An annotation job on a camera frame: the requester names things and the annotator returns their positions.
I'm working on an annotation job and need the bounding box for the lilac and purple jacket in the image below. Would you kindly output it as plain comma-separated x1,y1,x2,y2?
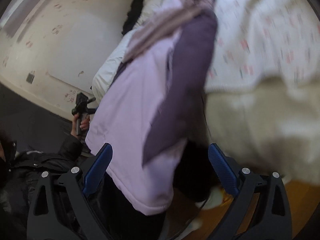
85,0,217,216

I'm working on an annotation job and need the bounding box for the person's left hand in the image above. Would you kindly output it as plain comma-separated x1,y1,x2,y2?
71,114,90,139

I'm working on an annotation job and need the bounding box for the white cherry print bed quilt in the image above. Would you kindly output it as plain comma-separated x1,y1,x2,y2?
93,0,319,185

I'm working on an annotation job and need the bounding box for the black garment pile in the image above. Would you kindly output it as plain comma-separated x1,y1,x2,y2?
121,0,159,36

